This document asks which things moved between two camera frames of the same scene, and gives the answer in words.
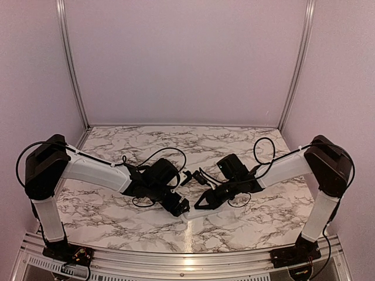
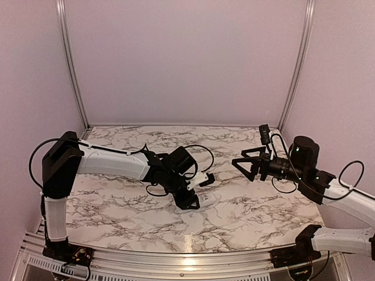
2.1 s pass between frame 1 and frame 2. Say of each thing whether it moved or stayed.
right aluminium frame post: stayed
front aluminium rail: stayed
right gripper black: moved
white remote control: moved
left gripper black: moved
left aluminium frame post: stayed
